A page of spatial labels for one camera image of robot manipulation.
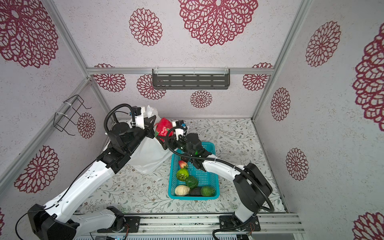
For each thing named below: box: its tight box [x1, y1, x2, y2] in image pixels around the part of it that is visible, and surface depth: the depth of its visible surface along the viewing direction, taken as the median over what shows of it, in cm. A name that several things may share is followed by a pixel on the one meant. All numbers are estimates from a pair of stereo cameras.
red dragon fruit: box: [155, 117, 174, 142], surface depth 72 cm
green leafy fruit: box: [186, 175, 198, 189], surface depth 83 cm
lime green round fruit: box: [176, 168, 189, 182], surface depth 86 cm
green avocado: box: [200, 186, 216, 197], surface depth 77 cm
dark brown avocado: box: [189, 187, 202, 196], surface depth 82 cm
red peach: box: [179, 160, 187, 169], surface depth 92 cm
